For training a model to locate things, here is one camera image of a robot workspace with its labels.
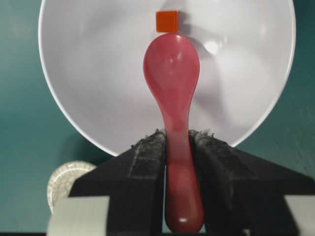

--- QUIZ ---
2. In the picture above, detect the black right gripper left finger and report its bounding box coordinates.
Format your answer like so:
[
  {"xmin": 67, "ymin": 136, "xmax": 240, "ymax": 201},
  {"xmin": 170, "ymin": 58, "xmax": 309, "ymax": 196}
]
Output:
[{"xmin": 46, "ymin": 129, "xmax": 168, "ymax": 236}]

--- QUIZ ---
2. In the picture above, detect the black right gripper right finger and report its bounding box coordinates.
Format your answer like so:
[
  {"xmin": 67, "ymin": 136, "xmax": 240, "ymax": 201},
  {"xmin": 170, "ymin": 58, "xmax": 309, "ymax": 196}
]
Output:
[{"xmin": 189, "ymin": 130, "xmax": 315, "ymax": 236}]

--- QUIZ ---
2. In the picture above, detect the pink plastic spoon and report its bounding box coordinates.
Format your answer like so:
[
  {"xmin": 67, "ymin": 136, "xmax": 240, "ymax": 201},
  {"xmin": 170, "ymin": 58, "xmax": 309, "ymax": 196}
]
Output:
[{"xmin": 143, "ymin": 33, "xmax": 204, "ymax": 233}]

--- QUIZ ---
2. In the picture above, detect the red cube block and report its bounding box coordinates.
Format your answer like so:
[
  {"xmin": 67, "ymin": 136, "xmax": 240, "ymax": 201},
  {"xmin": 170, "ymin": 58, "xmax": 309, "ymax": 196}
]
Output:
[{"xmin": 156, "ymin": 11, "xmax": 179, "ymax": 33}]

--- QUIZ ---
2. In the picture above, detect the white round bowl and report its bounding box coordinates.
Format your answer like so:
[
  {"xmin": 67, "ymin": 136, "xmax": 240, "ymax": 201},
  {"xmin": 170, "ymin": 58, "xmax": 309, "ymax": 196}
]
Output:
[{"xmin": 38, "ymin": 0, "xmax": 296, "ymax": 156}]

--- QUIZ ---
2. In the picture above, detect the speckled egg-shaped dish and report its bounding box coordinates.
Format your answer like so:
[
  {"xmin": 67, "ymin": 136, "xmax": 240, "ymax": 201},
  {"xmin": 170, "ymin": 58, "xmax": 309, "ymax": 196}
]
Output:
[{"xmin": 47, "ymin": 161, "xmax": 96, "ymax": 214}]

